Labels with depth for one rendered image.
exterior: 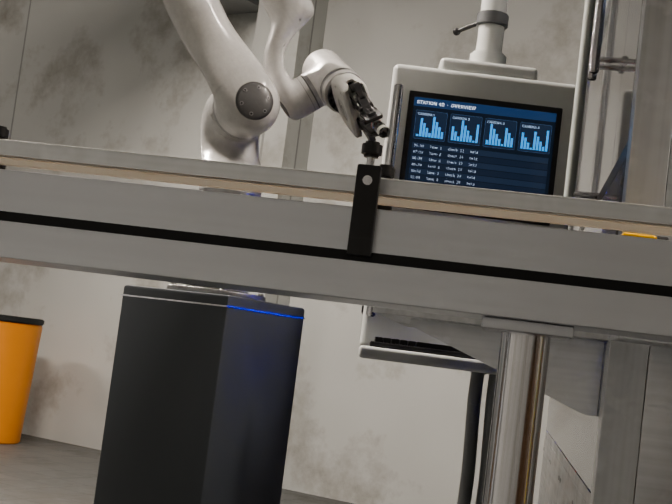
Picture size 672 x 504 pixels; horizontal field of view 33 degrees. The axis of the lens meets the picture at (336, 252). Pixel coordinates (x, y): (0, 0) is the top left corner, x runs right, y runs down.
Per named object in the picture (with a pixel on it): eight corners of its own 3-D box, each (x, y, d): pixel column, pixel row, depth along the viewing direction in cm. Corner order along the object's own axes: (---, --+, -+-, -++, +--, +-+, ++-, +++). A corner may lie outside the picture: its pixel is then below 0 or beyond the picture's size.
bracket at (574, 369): (595, 415, 201) (603, 342, 202) (596, 416, 198) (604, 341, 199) (403, 390, 206) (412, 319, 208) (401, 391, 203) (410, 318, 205)
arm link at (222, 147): (204, 192, 213) (221, 67, 215) (186, 200, 230) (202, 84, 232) (267, 202, 216) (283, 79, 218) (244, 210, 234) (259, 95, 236)
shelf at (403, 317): (616, 352, 259) (617, 343, 259) (658, 346, 190) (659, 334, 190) (405, 326, 266) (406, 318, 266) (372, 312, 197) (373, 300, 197)
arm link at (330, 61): (309, 84, 220) (350, 59, 221) (290, 63, 231) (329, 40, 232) (327, 119, 225) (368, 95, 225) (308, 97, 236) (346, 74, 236)
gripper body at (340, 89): (333, 122, 223) (352, 143, 214) (319, 75, 218) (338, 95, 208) (368, 108, 224) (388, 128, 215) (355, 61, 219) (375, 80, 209)
